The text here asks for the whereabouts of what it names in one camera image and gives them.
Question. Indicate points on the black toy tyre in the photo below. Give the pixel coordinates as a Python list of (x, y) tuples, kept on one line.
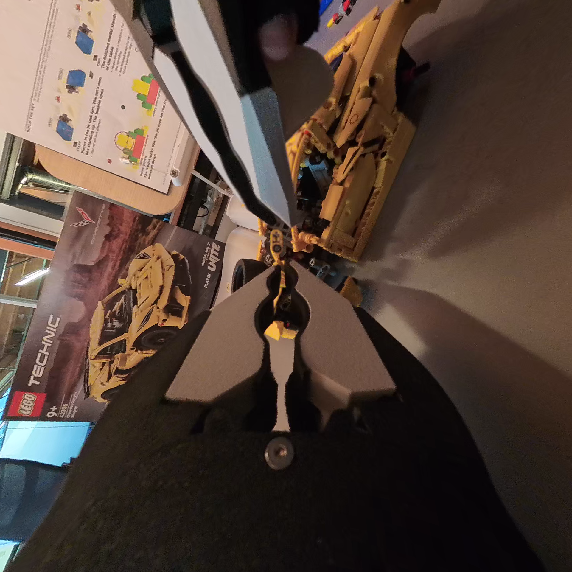
[(245, 275)]

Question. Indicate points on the person's right hand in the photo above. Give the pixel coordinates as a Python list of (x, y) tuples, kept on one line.
[(277, 40)]

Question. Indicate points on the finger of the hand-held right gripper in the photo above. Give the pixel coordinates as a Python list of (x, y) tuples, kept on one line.
[(210, 53), (178, 87)]

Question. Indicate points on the printed instruction sheet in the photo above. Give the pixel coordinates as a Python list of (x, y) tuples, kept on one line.
[(67, 89)]

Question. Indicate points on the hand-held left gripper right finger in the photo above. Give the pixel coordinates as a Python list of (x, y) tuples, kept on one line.
[(344, 353)]

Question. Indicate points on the grey desk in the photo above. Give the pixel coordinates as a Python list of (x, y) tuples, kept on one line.
[(469, 178)]

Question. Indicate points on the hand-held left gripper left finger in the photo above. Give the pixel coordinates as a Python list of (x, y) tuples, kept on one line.
[(219, 357)]

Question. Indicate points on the silver ventilation duct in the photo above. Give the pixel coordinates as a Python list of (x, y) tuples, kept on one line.
[(40, 181)]

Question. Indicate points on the pile of red black bricks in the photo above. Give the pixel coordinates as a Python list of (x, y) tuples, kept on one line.
[(342, 11)]

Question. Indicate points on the open instruction booklet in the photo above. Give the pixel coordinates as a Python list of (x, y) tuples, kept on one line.
[(243, 237)]

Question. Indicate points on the toy car set box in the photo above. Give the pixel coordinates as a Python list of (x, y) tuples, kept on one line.
[(111, 313)]

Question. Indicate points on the yellow toy brick panel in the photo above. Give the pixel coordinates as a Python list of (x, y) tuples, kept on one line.
[(280, 333)]

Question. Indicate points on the yellow toy brick car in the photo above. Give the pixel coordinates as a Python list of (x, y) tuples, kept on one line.
[(366, 156)]

